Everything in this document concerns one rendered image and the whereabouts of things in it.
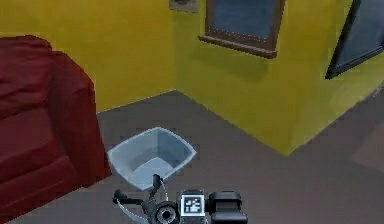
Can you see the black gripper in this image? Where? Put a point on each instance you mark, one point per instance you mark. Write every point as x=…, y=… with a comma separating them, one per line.
x=164, y=213

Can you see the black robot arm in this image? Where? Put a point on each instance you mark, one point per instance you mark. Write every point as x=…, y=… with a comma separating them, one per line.
x=220, y=206

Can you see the dark red sofa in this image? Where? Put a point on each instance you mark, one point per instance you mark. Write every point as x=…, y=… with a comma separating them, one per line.
x=40, y=126

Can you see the pale blue square bin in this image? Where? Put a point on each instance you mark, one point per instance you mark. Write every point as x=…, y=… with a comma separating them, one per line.
x=151, y=158

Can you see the brown framed window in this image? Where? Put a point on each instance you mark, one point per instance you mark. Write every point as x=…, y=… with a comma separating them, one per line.
x=242, y=23

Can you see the grey framed wall picture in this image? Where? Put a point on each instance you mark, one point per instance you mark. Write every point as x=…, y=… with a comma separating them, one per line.
x=183, y=4

